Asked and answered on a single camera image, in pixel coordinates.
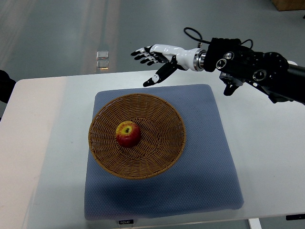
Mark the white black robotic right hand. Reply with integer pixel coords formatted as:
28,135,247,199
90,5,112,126
131,44,206,87

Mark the red yellow apple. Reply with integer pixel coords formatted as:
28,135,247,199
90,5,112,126
115,121,141,148

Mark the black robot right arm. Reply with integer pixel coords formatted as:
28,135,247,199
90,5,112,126
195,35,305,104

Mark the brown wicker basket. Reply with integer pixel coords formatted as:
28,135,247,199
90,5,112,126
88,93,186,179

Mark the upper metal floor plate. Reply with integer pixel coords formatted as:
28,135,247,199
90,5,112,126
96,51,109,60

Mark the metal floor plate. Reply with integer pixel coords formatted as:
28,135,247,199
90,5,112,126
96,51,109,60
96,60,109,70

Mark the lower metal floor plate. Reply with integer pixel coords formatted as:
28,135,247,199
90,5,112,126
96,60,109,70

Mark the brown cardboard box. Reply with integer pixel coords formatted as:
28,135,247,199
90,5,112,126
271,0,305,11

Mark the blue grey cushion mat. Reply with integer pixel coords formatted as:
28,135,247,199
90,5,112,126
84,84,244,220

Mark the black table label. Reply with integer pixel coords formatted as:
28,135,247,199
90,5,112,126
119,219,134,225

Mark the white table leg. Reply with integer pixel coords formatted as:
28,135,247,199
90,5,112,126
248,218,262,229

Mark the black table side clip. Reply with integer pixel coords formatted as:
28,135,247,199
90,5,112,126
285,214,305,221

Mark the person in dark jacket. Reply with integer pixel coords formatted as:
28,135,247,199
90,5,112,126
0,70,16,104

